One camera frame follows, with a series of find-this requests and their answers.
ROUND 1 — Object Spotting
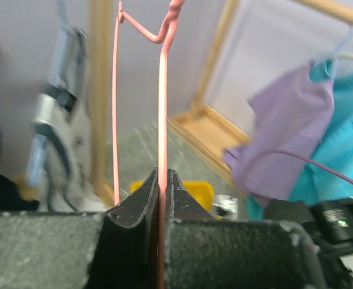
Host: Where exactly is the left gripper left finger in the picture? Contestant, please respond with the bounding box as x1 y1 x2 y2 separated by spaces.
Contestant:
89 169 159 288

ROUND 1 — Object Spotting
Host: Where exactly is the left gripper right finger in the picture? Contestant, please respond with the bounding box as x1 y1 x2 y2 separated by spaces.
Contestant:
164 169 215 222

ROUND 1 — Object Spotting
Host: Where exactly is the pink wire hanger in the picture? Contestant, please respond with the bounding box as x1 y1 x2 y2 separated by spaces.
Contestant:
111 1 184 288

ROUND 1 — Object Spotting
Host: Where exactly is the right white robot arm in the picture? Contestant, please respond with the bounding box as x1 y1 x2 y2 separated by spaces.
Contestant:
263 197 353 277

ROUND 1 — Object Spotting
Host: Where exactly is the blue hanger under white jersey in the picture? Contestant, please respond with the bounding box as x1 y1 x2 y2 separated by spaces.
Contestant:
26 1 70 187

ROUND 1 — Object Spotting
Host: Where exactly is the blue hanger on right rack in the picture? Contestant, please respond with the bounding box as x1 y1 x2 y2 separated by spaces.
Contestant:
325 26 353 80

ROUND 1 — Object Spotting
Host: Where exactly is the yellow plastic tray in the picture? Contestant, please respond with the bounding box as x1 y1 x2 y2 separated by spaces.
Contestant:
126 176 214 220

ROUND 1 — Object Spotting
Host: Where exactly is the right wooden clothes rack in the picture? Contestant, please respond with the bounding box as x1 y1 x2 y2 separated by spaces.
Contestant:
167 0 353 187

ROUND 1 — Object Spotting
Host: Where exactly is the wooden clothes rack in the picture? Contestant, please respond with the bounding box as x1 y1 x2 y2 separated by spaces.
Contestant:
167 0 353 187
87 0 114 206

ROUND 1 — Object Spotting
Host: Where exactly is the white grey basketball jersey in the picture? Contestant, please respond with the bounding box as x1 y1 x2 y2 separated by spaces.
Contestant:
32 27 107 213

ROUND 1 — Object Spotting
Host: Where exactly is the purple shirt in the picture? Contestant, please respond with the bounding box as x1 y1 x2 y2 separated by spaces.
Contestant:
223 62 334 207

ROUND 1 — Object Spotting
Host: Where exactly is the turquoise shirt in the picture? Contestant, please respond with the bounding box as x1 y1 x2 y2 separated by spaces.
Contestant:
246 61 353 220

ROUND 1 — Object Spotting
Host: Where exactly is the left wooden clothes rack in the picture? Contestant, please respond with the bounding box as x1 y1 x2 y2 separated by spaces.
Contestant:
87 0 114 206

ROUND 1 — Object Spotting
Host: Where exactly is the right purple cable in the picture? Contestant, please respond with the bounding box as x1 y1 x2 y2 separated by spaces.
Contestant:
254 149 353 194

